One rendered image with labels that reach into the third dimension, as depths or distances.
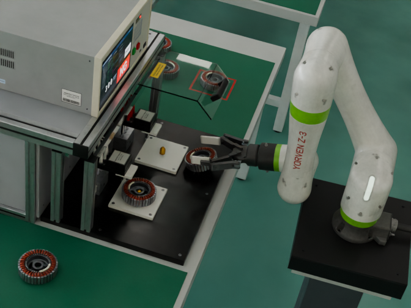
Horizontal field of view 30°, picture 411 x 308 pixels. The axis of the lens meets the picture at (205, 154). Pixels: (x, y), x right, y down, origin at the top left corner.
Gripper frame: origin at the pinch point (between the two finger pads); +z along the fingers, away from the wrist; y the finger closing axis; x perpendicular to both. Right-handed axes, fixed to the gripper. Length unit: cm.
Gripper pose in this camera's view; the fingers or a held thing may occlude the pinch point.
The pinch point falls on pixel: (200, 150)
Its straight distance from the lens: 261.3
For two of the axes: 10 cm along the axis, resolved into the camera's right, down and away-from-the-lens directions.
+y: 2.7, -5.8, 7.7
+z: -9.6, -1.0, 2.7
